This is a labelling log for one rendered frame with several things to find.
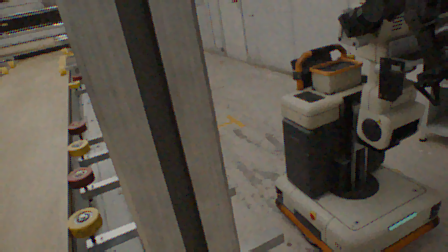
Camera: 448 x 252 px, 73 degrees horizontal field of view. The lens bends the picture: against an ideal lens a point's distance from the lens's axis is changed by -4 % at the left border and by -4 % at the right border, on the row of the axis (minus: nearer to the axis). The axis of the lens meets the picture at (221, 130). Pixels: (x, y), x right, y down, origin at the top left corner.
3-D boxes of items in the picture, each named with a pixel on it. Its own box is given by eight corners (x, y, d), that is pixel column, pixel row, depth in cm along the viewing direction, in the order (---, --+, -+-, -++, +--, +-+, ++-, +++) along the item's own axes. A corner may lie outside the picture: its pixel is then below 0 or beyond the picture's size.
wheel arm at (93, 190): (201, 154, 117) (199, 144, 115) (204, 158, 114) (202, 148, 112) (83, 197, 103) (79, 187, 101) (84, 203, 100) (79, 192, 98)
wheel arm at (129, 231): (232, 191, 97) (230, 180, 95) (237, 197, 94) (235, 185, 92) (91, 250, 83) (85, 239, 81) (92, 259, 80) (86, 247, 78)
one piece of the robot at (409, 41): (368, 96, 121) (369, 41, 112) (414, 78, 130) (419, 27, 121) (403, 107, 108) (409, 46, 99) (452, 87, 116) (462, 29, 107)
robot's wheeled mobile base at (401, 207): (273, 208, 198) (270, 175, 188) (348, 172, 218) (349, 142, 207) (351, 284, 141) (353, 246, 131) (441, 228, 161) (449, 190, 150)
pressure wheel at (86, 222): (94, 265, 76) (77, 231, 72) (76, 254, 81) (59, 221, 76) (118, 243, 82) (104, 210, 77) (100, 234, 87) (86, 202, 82)
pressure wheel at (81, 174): (85, 211, 98) (71, 182, 93) (75, 202, 103) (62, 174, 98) (107, 198, 102) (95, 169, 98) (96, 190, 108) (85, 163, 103)
